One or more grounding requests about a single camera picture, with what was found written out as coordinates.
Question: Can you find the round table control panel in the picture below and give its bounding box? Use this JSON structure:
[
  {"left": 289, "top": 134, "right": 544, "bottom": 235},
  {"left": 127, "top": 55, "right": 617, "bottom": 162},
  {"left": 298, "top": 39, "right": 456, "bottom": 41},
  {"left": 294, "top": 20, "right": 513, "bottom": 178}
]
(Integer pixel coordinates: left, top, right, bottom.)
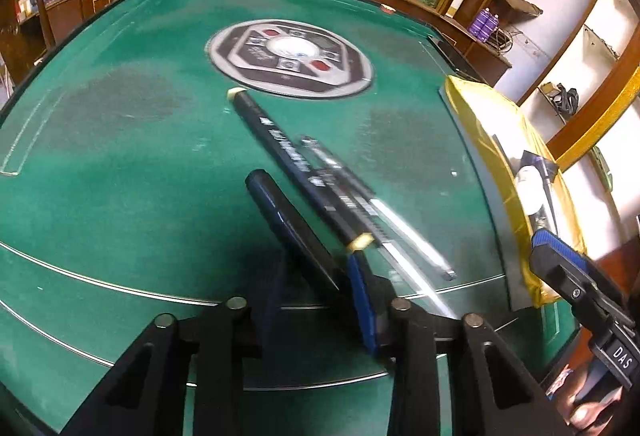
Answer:
[{"left": 204, "top": 19, "right": 375, "bottom": 100}]

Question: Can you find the white tray with yellow tape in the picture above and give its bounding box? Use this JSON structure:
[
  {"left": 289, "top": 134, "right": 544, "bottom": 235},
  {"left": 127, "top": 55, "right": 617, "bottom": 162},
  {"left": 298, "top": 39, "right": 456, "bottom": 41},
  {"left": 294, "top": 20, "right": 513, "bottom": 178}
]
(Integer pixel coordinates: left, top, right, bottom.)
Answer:
[{"left": 444, "top": 75, "right": 586, "bottom": 309}]

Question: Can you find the black marker with gold ends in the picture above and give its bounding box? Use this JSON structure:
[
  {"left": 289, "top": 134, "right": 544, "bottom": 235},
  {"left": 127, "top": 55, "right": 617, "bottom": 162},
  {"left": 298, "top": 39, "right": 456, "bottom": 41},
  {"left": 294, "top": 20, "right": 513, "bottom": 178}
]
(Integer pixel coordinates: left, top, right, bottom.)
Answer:
[{"left": 226, "top": 88, "right": 375, "bottom": 251}]

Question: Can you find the white plastic bottle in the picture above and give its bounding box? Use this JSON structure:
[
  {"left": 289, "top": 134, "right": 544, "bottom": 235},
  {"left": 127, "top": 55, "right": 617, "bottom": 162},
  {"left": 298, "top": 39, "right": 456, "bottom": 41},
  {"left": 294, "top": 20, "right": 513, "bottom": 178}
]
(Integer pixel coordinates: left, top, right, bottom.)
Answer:
[{"left": 515, "top": 165, "right": 548, "bottom": 217}]

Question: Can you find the clear ballpoint pen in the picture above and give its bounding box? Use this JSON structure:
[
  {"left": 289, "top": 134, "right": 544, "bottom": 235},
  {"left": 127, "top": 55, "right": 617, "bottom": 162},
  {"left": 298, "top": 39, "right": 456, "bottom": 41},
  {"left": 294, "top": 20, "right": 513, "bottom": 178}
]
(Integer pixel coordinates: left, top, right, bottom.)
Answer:
[
  {"left": 350, "top": 196, "right": 458, "bottom": 321},
  {"left": 300, "top": 135, "right": 457, "bottom": 281}
]

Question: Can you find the wire basket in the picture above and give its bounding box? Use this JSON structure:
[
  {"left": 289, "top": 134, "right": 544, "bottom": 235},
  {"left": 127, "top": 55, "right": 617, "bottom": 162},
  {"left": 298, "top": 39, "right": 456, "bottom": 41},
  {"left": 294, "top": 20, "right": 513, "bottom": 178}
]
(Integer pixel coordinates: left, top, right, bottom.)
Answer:
[{"left": 492, "top": 29, "right": 516, "bottom": 54}]

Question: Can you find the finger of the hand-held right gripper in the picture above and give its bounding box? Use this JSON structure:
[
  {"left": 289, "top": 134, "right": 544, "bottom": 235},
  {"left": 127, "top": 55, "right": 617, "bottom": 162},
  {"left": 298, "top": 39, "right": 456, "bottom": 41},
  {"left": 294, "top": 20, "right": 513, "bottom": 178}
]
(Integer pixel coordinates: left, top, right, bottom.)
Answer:
[{"left": 529, "top": 229, "right": 636, "bottom": 337}]

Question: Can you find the dark blue pen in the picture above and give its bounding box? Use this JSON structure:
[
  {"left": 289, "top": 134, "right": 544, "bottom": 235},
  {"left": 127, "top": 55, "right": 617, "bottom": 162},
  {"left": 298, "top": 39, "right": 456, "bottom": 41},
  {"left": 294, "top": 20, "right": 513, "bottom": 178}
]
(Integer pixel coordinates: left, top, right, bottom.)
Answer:
[{"left": 245, "top": 169, "right": 351, "bottom": 297}]

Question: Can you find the wooden corner cabinet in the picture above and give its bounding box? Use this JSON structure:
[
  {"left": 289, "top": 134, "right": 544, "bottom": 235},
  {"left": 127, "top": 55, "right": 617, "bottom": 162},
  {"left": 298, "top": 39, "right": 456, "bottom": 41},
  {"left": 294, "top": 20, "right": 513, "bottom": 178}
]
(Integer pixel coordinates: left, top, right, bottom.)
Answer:
[{"left": 440, "top": 14, "right": 513, "bottom": 87}]

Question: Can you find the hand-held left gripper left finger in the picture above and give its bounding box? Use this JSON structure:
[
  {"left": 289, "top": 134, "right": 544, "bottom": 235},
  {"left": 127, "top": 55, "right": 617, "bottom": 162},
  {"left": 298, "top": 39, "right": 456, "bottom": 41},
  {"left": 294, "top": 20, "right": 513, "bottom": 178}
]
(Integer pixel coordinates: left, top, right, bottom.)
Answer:
[{"left": 60, "top": 261, "right": 288, "bottom": 436}]

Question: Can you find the person's right hand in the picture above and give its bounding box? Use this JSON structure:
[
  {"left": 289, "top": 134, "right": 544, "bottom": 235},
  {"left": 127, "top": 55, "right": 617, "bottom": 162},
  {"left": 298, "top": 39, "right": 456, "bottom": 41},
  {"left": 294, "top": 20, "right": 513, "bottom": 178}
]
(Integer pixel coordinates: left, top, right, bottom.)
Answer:
[{"left": 547, "top": 356, "right": 640, "bottom": 432}]

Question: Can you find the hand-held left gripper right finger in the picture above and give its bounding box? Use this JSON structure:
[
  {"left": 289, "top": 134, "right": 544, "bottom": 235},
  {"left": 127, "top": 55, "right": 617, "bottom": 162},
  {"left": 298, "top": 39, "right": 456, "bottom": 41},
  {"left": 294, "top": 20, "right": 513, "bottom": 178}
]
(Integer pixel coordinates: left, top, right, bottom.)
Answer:
[{"left": 347, "top": 252, "right": 573, "bottom": 436}]

